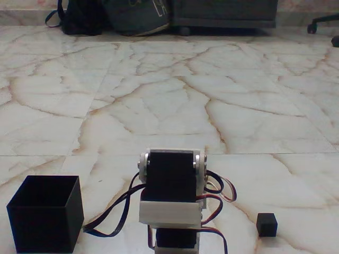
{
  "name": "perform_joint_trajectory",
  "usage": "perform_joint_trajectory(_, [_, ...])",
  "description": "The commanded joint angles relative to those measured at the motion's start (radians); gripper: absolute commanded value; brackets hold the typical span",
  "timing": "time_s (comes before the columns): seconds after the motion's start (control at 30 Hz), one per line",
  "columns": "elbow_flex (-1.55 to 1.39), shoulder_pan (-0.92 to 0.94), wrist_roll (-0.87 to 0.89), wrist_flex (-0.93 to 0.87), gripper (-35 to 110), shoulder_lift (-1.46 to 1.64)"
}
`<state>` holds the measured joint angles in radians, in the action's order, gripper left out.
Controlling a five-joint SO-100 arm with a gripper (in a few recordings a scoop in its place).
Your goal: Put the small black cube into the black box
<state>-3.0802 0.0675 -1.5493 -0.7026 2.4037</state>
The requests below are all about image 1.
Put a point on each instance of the black office chair base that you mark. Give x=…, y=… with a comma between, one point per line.
x=323, y=19

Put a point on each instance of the small black cube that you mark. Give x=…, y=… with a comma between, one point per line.
x=267, y=225

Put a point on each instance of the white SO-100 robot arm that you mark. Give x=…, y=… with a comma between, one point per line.
x=169, y=214

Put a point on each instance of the grey fabric bag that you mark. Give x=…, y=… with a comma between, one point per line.
x=137, y=18

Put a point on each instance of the black backpack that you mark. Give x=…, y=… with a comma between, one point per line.
x=82, y=18

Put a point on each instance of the dark cabinet on casters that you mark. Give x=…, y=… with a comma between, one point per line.
x=225, y=13

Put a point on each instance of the black box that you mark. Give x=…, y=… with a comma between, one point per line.
x=42, y=222

